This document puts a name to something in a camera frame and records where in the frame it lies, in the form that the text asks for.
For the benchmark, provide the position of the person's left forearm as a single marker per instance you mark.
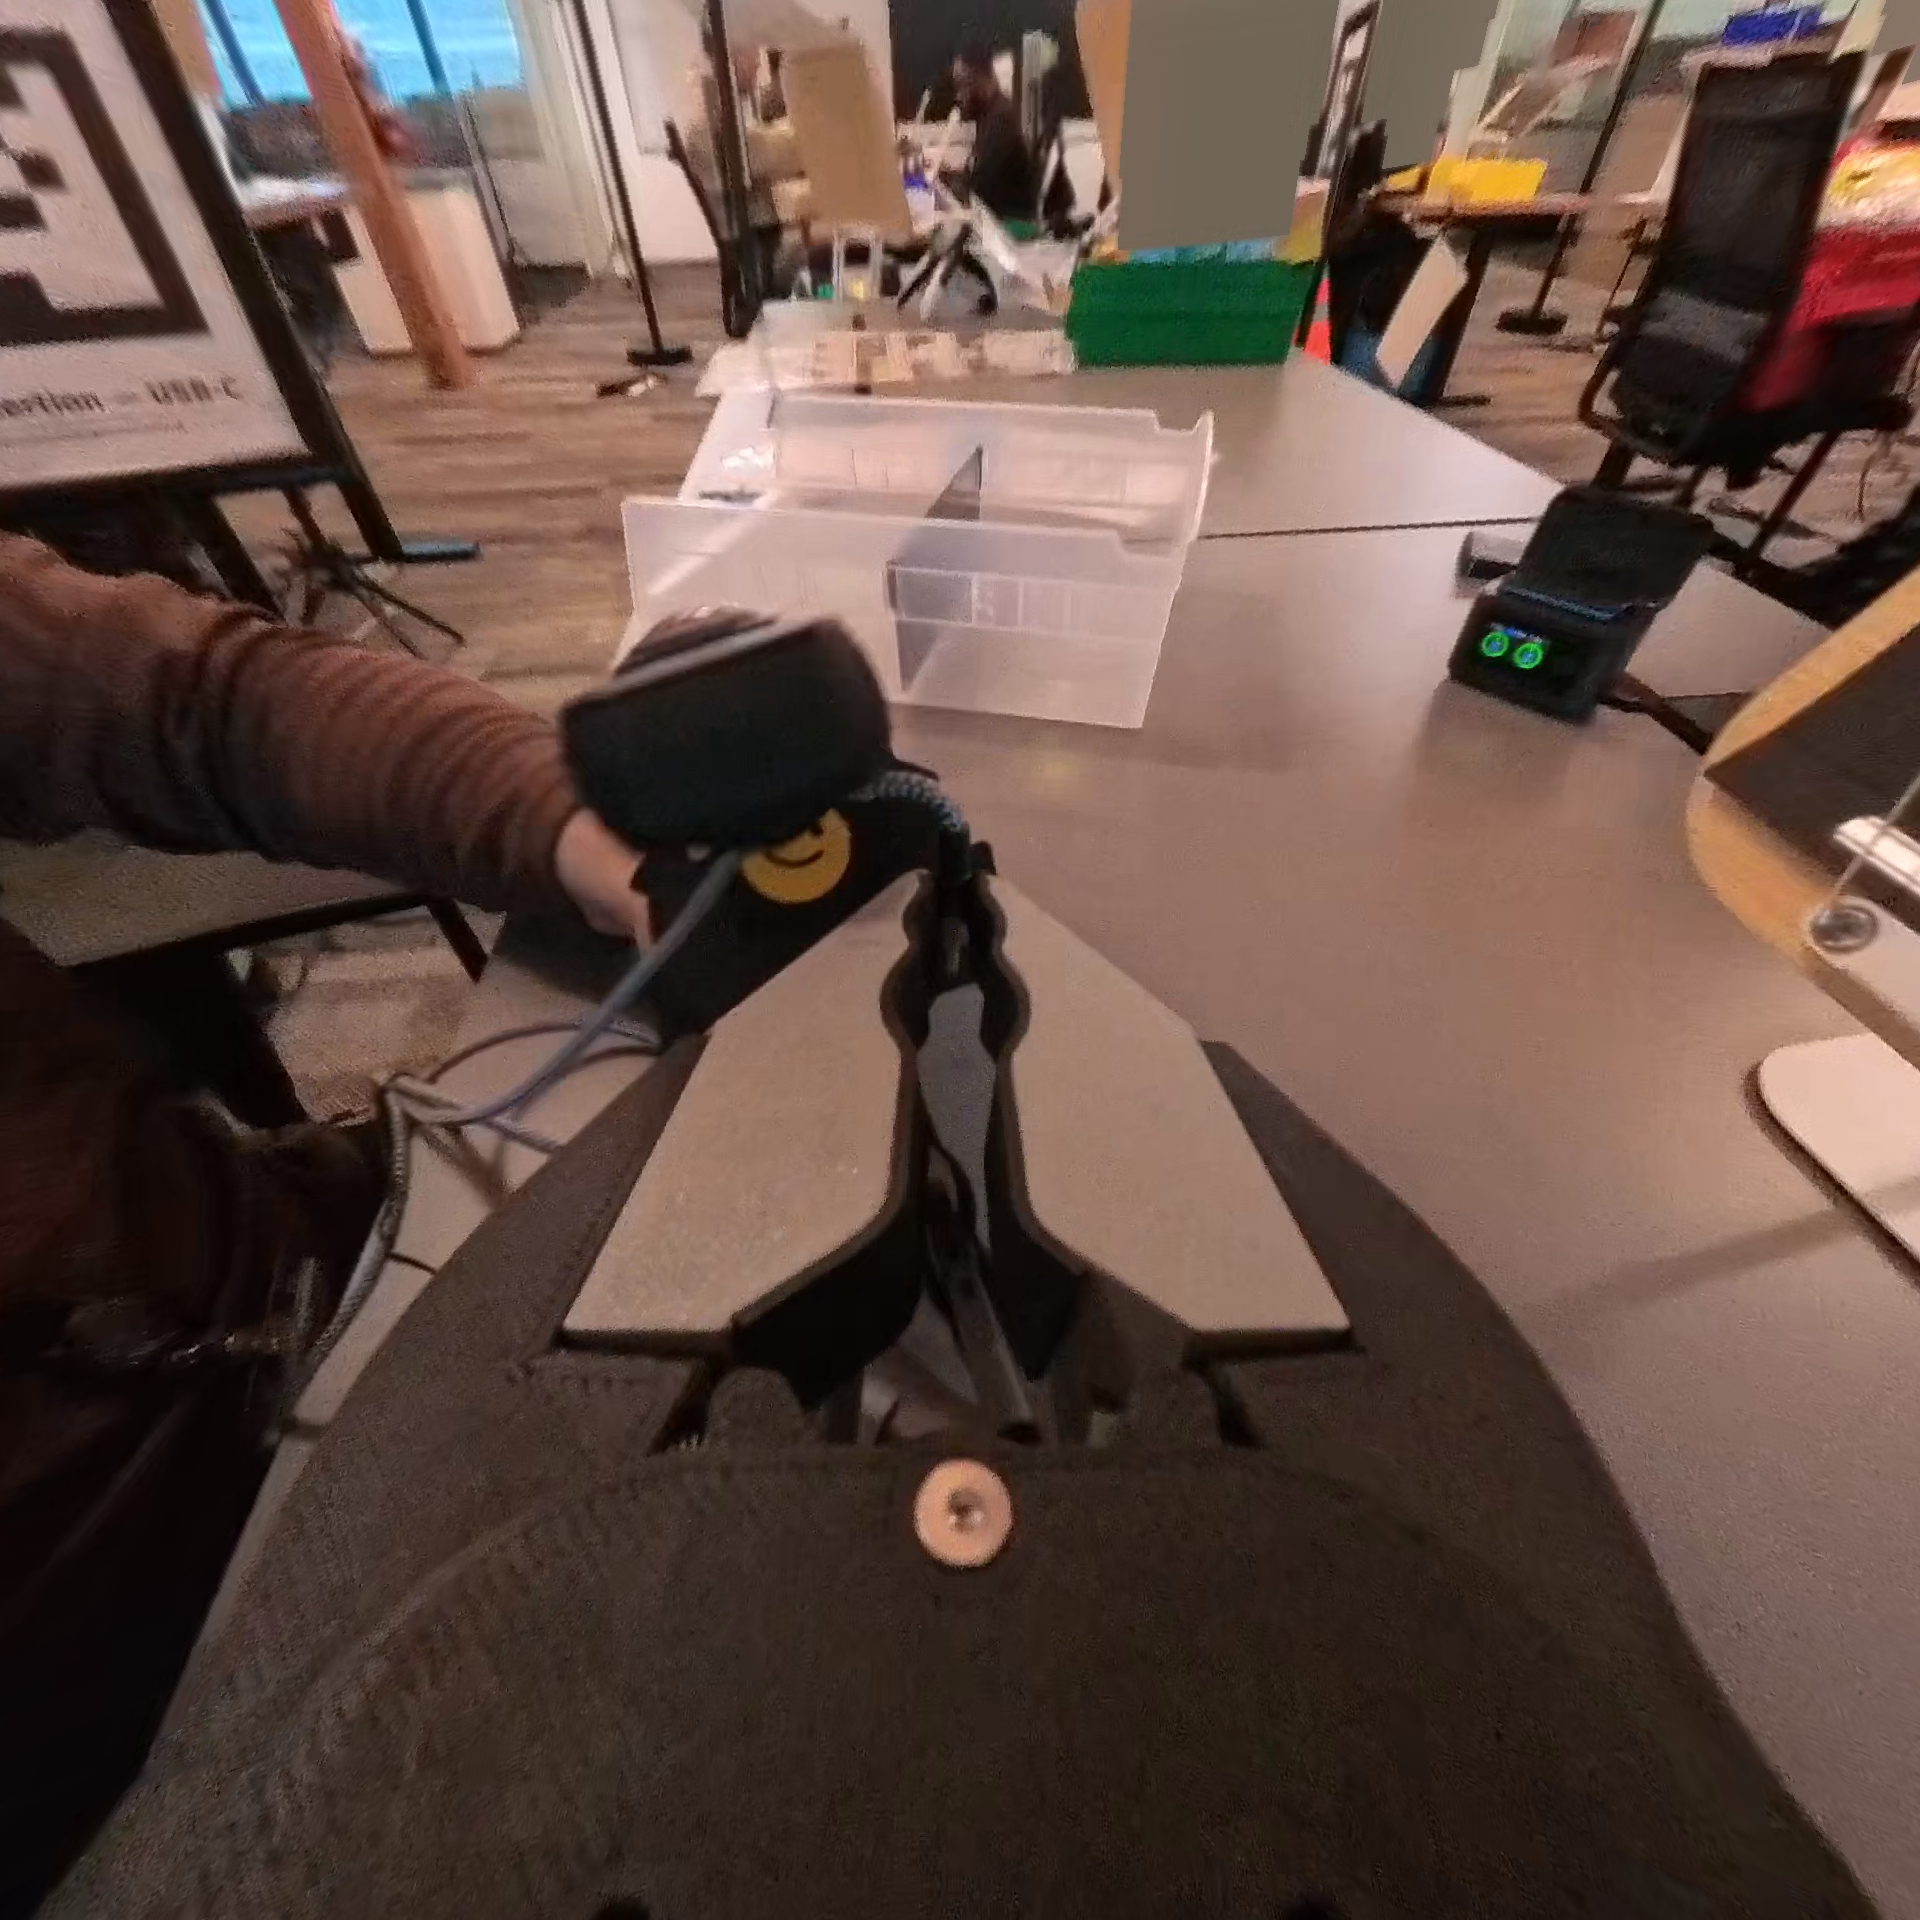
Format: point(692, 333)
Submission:
point(299, 720)

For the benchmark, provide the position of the person's left hand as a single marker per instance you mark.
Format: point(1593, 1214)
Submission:
point(599, 885)

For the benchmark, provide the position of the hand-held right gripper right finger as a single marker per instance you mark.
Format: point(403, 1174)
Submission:
point(1140, 1184)

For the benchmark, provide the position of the cardboard sheet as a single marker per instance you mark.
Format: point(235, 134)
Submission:
point(848, 136)

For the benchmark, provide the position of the clear plastic bin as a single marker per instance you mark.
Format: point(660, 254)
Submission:
point(1049, 629)

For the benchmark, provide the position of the clear plastic tray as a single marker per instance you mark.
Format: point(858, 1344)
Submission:
point(900, 354)

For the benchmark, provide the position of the small black box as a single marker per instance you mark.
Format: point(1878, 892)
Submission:
point(1492, 557)

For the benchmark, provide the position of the green crate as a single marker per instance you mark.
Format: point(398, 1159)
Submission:
point(1185, 317)

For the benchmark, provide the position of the white sign board on easel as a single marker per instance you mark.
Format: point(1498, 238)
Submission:
point(224, 389)

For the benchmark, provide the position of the black pole stand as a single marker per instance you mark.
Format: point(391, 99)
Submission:
point(628, 195)

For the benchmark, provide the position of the wooden post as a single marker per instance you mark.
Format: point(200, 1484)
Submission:
point(376, 195)

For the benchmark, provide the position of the white stand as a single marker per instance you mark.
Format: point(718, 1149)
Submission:
point(1852, 1118)

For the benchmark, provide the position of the white cabinet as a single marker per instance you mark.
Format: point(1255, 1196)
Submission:
point(435, 271)

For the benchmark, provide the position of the black board with wooden rim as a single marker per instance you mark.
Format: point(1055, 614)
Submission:
point(1799, 764)

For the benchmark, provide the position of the yellow bin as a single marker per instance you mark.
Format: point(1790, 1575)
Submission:
point(1483, 182)

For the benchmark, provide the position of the wooden-edged table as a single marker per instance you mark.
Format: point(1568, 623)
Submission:
point(1499, 213)

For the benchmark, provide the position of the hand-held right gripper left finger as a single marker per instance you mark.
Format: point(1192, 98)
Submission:
point(779, 1171)

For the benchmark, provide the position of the red printed bag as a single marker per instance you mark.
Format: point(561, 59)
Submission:
point(1860, 284)

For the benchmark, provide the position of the black charger with green lights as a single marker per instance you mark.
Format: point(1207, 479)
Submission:
point(1590, 570)

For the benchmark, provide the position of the black office chair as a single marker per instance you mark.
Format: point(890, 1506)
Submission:
point(1711, 301)

